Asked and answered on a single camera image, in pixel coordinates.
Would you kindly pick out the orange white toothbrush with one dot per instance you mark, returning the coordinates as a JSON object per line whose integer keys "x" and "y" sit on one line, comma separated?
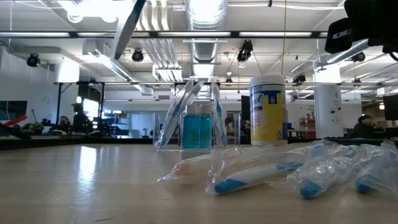
{"x": 183, "y": 168}

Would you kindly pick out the silver ventilation duct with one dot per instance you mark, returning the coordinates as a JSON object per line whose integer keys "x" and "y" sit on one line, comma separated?
{"x": 345, "y": 53}
{"x": 205, "y": 18}

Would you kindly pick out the black computer monitor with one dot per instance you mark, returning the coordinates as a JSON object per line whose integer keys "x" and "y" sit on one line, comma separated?
{"x": 391, "y": 107}
{"x": 245, "y": 109}
{"x": 12, "y": 109}

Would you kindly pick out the person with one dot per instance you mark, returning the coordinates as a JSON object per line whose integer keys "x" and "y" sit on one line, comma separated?
{"x": 64, "y": 121}
{"x": 363, "y": 129}
{"x": 81, "y": 121}

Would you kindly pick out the black ceiling spotlight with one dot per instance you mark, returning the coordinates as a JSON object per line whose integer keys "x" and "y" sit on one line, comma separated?
{"x": 299, "y": 79}
{"x": 359, "y": 57}
{"x": 33, "y": 60}
{"x": 137, "y": 56}

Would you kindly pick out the clear acrylic organizer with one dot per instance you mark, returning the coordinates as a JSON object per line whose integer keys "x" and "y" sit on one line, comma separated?
{"x": 233, "y": 130}

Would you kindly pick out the red bar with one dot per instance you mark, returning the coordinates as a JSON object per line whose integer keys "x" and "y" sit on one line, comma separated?
{"x": 17, "y": 119}

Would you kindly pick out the white round pillar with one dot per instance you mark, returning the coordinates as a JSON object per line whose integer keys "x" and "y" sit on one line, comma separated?
{"x": 326, "y": 118}

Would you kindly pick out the yellow white Lysol wipes canister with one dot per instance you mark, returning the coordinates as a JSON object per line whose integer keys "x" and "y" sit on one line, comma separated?
{"x": 267, "y": 124}

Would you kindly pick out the black overhead camera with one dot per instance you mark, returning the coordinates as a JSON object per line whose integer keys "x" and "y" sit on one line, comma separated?
{"x": 245, "y": 51}

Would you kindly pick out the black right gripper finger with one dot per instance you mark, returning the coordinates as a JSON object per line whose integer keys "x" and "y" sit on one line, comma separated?
{"x": 339, "y": 35}

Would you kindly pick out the teal mouthwash bottle white cap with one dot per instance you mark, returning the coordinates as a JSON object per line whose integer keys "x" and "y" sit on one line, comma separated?
{"x": 191, "y": 133}
{"x": 206, "y": 133}

